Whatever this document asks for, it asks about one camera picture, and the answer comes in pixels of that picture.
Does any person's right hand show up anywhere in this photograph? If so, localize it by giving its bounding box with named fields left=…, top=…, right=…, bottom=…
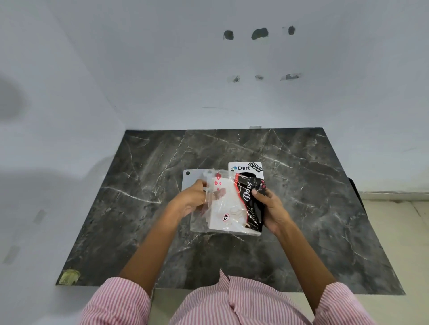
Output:
left=252, top=180, right=293, bottom=235

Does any person's left hand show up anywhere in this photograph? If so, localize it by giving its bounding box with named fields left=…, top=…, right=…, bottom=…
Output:
left=167, top=179, right=226, bottom=219

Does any white phone case lips print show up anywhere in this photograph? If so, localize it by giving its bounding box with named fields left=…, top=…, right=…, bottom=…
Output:
left=207, top=177, right=250, bottom=232

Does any clear plastic bag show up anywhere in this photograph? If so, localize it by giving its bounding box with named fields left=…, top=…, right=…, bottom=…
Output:
left=190, top=168, right=255, bottom=234

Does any person's right forearm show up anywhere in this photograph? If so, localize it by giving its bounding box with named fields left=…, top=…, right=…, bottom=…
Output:
left=268, top=219, right=337, bottom=313

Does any person's left forearm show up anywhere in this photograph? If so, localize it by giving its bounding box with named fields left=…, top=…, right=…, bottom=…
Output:
left=119, top=205, right=193, bottom=288

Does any white card with blue logo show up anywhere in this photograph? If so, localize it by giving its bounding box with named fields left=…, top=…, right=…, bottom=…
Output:
left=228, top=162, right=264, bottom=183

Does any light grey flat board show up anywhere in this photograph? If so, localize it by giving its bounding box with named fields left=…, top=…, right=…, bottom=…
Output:
left=182, top=169, right=262, bottom=237

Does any pink striped shirt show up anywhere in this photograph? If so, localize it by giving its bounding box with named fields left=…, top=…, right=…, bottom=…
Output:
left=79, top=269, right=378, bottom=325

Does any yellow sticker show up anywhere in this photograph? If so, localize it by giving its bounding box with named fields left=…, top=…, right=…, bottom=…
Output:
left=59, top=270, right=81, bottom=285

